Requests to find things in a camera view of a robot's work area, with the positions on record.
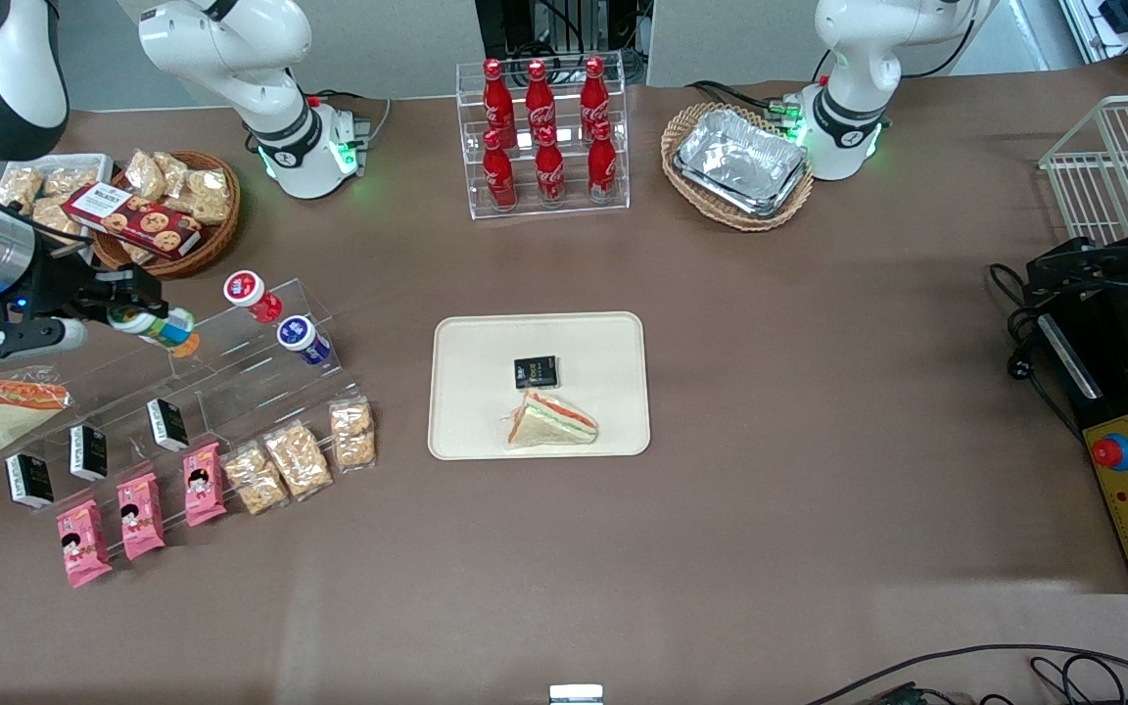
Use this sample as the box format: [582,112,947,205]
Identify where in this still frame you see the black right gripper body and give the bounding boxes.
[0,250,95,324]

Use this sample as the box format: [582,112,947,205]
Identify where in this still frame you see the green gum bottle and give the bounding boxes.
[109,305,195,350]

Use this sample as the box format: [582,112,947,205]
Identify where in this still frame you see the red gum bottle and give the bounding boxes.
[223,270,283,324]

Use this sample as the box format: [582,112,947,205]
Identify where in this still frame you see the black gum box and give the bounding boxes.
[146,398,190,452]
[70,424,109,482]
[4,453,54,510]
[513,355,561,391]

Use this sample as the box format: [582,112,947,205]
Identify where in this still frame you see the blue gum bottle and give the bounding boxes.
[277,314,332,366]

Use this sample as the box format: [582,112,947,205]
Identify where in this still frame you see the silver foil tray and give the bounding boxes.
[674,108,810,218]

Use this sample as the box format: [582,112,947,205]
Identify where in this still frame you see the beige plastic tray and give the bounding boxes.
[427,311,652,461]

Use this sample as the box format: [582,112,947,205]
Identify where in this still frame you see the red cookie box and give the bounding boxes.
[62,182,203,260]

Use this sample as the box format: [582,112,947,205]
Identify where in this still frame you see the clear bag of crisps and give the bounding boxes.
[0,166,44,212]
[125,149,168,202]
[221,443,289,516]
[30,201,85,246]
[263,421,334,501]
[40,166,100,197]
[167,168,232,226]
[153,152,191,197]
[330,397,377,473]

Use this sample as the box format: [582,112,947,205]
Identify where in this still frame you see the brown wicker basket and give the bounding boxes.
[89,150,242,280]

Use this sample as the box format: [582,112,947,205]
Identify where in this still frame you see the black control box yellow panel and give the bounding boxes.
[1039,284,1128,593]

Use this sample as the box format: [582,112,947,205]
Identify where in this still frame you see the white plastic bin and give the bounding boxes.
[0,154,115,270]

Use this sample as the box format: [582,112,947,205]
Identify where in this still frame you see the wrapped triangle sandwich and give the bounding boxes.
[505,390,599,449]
[0,377,71,461]

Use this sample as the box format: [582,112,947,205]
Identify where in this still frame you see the clear acrylic stepped stand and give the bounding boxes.
[0,279,359,549]

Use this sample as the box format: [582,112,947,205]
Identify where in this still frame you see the pink snack packet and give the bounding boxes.
[182,443,228,528]
[117,473,166,561]
[56,499,114,588]

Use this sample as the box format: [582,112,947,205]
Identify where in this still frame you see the clear acrylic bottle rack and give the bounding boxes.
[455,51,631,220]

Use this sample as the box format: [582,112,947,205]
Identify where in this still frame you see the red cola bottle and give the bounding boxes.
[526,59,557,138]
[535,127,566,207]
[581,56,612,138]
[587,120,619,202]
[482,129,518,211]
[483,59,514,148]

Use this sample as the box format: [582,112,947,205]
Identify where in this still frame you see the light wicker basket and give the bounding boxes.
[661,102,816,232]

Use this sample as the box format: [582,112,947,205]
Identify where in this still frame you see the dark equipment rack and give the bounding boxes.
[474,0,653,84]

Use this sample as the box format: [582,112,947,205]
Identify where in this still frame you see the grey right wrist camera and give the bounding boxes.
[0,318,87,366]

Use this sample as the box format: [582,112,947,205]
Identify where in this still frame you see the white wire basket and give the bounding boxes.
[1039,93,1128,246]

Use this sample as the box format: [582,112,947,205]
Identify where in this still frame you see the black power cable with plug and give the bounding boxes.
[990,262,1084,442]

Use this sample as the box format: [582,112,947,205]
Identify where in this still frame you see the metal frame shelf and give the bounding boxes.
[1058,0,1128,94]

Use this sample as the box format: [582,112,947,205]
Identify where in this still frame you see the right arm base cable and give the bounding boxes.
[305,90,394,148]

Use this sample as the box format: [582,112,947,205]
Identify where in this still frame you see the long black cable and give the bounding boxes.
[804,644,1128,705]

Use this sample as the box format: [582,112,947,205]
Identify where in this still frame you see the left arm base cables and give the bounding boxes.
[686,80,805,128]

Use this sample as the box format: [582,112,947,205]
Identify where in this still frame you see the looped black cable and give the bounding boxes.
[1029,654,1128,705]

